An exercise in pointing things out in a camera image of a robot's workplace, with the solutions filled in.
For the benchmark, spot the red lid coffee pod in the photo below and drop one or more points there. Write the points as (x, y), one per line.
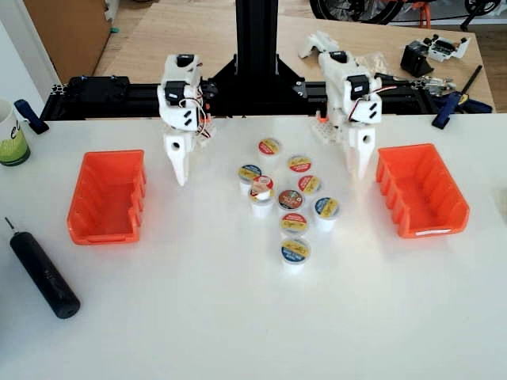
(299, 163)
(294, 222)
(269, 146)
(309, 184)

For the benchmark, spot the black electric screwdriver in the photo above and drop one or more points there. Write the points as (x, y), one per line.
(43, 273)

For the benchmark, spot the white printed plastic part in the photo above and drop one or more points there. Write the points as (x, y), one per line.
(317, 41)

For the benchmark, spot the orange plastic storage bin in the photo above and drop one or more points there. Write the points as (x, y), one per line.
(420, 198)
(107, 198)

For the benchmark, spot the blue lid coffee pod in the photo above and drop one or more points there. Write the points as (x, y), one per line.
(261, 210)
(326, 207)
(249, 171)
(295, 251)

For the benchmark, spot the black aluminium frame rail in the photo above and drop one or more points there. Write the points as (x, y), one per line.
(138, 99)

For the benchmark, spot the black printed plastic part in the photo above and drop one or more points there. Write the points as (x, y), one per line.
(416, 59)

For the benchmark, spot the brown lid coffee pod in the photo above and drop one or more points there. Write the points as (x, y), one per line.
(291, 200)

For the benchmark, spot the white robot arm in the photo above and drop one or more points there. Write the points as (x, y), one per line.
(170, 73)
(334, 75)

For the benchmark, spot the black bicycle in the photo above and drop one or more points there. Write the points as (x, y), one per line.
(336, 12)

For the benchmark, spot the orange stand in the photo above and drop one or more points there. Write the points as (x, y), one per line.
(425, 14)

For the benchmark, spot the moving white gripper finger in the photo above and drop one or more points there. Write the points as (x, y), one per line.
(193, 142)
(347, 142)

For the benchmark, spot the brown wooden cabinet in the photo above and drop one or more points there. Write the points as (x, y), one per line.
(67, 35)

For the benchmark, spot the black aluminium frame post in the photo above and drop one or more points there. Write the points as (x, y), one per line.
(267, 23)

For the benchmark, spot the small green object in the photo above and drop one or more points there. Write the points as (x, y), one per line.
(114, 31)

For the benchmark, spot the metal hand tools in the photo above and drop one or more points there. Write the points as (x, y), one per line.
(435, 85)

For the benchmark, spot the white crumpled sheet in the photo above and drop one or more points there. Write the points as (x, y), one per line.
(111, 8)

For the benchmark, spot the blue black bar clamp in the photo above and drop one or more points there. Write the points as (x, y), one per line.
(445, 109)

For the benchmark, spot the fixed white gripper finger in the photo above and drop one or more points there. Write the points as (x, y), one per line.
(362, 158)
(178, 158)

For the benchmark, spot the white and green mug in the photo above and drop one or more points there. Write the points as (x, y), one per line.
(12, 146)

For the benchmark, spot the clear bag of small parts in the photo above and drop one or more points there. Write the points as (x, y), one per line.
(376, 61)

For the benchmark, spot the coffee pod with peeled lid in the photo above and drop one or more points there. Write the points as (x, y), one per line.
(263, 184)

